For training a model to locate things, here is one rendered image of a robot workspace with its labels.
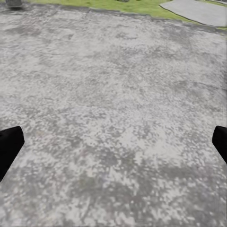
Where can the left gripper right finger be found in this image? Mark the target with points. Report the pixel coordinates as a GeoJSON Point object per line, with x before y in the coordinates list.
{"type": "Point", "coordinates": [219, 140]}

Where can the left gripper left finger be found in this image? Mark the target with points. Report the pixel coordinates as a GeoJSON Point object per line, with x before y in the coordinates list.
{"type": "Point", "coordinates": [11, 142]}

